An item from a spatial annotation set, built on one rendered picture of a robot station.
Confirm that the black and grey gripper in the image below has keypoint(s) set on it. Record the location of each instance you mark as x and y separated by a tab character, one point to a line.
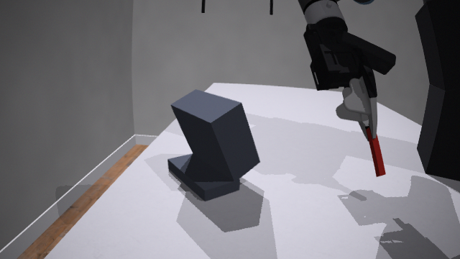
346	66

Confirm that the red rectangular peg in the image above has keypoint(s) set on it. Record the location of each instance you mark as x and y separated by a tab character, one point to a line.
376	154

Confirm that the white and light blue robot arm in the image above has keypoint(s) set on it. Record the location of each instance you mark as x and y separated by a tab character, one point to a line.
315	10

